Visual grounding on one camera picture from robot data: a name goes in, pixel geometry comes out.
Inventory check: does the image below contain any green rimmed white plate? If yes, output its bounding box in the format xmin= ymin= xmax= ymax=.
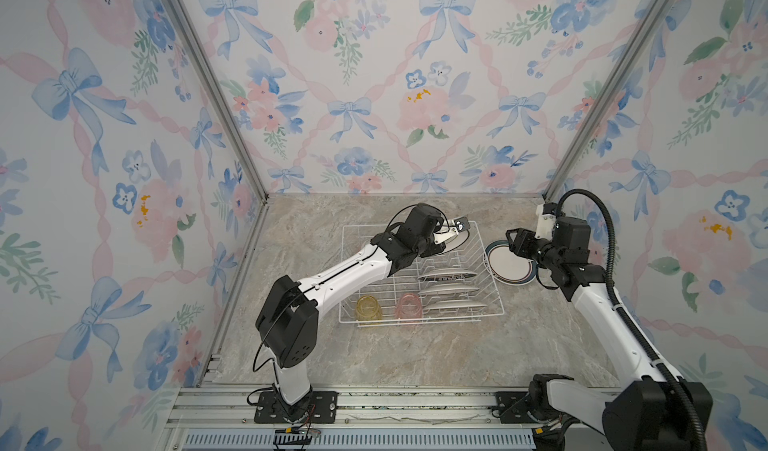
xmin=485 ymin=241 xmax=536 ymax=286

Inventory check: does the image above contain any green red rimmed plate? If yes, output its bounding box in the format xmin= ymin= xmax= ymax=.
xmin=434 ymin=230 xmax=471 ymax=254

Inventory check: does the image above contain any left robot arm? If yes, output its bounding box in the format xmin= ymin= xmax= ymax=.
xmin=253 ymin=203 xmax=469 ymax=406

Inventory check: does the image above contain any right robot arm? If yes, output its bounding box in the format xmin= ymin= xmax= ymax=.
xmin=506 ymin=217 xmax=713 ymax=450

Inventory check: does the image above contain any pink glass cup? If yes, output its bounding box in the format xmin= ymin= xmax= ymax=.
xmin=395 ymin=293 xmax=423 ymax=320

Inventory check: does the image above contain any yellow glass cup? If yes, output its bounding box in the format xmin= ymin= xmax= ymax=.
xmin=355 ymin=295 xmax=383 ymax=322

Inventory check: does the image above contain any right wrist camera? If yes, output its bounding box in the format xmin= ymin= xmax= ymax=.
xmin=535 ymin=203 xmax=558 ymax=240

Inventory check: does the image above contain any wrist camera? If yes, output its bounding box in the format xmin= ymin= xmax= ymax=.
xmin=435 ymin=216 xmax=470 ymax=238
xmin=535 ymin=203 xmax=558 ymax=240

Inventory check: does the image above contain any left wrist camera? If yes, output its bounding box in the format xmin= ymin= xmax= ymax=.
xmin=435 ymin=216 xmax=470 ymax=238

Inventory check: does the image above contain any white wire dish rack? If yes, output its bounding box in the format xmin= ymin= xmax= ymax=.
xmin=335 ymin=221 xmax=504 ymax=327

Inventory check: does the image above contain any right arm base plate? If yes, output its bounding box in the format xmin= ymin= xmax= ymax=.
xmin=491 ymin=391 xmax=577 ymax=426

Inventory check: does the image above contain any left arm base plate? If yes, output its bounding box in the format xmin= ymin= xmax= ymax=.
xmin=250 ymin=390 xmax=339 ymax=425

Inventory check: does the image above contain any aluminium front rail frame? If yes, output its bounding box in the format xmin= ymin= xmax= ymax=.
xmin=154 ymin=384 xmax=610 ymax=450

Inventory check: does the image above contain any right aluminium corner post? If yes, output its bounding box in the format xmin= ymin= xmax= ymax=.
xmin=542 ymin=0 xmax=675 ymax=200

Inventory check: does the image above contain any aluminium corner post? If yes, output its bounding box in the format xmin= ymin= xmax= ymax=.
xmin=161 ymin=0 xmax=268 ymax=205
xmin=542 ymin=0 xmax=675 ymax=200

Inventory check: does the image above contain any left aluminium corner post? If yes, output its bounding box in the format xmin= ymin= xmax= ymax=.
xmin=161 ymin=0 xmax=268 ymax=205

